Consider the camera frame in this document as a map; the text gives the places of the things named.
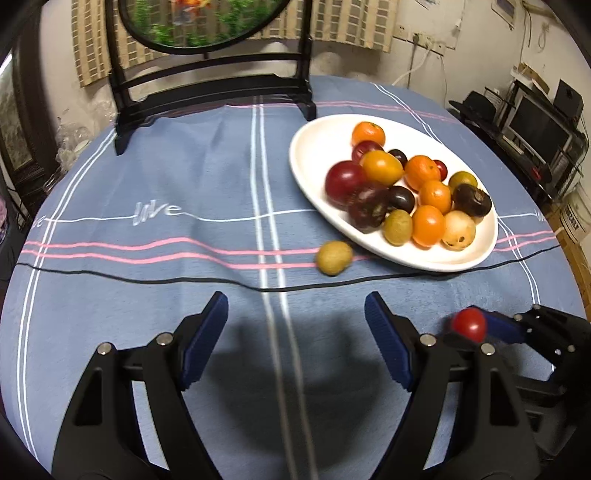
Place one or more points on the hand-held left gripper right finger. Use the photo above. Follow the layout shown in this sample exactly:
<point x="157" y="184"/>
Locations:
<point x="388" y="341"/>

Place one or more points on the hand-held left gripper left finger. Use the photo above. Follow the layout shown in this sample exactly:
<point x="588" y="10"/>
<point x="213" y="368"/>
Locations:
<point x="205" y="341"/>

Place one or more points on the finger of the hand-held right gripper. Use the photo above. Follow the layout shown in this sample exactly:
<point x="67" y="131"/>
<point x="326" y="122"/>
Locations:
<point x="459" y="353"/>
<point x="505" y="328"/>

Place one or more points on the green-yellow tomato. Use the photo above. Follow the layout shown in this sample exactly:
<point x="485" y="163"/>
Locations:
<point x="333" y="258"/>

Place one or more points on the green kiwi fruit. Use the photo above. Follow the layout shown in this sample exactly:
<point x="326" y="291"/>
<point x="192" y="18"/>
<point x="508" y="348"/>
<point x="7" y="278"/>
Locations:
<point x="398" y="227"/>

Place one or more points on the dark purple plum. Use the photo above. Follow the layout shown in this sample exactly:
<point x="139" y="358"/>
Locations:
<point x="400" y="199"/>

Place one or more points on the yellow-green tangerine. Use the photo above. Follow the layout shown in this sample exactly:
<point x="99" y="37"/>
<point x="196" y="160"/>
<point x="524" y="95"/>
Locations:
<point x="463" y="180"/>

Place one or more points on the yellow-orange tangerine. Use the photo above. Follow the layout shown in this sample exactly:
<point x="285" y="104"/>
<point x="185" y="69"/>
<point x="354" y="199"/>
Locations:
<point x="381" y="167"/>

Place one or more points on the white oval plate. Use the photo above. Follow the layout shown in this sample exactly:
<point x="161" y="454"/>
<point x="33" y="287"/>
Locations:
<point x="314" y="161"/>

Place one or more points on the blue striped tablecloth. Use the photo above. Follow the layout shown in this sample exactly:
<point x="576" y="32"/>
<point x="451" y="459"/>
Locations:
<point x="138" y="300"/>

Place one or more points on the tan longan fruit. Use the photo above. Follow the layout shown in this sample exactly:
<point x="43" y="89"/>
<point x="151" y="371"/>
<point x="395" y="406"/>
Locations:
<point x="458" y="230"/>

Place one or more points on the white plastic bucket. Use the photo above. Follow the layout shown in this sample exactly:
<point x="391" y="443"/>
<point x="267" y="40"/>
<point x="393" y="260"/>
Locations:
<point x="577" y="217"/>

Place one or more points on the black metal rack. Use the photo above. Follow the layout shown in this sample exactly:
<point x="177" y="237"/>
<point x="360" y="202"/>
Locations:
<point x="572" y="170"/>

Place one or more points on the computer monitor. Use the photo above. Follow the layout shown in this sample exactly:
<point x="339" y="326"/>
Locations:
<point x="538" y="127"/>

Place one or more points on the black hat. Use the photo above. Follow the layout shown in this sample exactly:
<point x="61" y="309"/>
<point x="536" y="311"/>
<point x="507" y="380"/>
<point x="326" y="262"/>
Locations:
<point x="475" y="107"/>

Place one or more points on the black speaker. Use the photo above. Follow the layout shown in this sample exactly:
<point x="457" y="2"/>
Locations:
<point x="568" y="98"/>

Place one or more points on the clear plastic bags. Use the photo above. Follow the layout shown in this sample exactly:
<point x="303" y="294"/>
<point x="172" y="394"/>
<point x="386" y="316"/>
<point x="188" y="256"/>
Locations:
<point x="81" y="134"/>

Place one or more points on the dark wooden cabinet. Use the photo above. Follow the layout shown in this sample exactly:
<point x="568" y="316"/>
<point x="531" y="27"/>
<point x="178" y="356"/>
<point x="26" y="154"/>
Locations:
<point x="18" y="115"/>

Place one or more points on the beige plaid curtain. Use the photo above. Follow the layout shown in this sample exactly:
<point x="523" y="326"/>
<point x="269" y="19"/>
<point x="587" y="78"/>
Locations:
<point x="351" y="23"/>

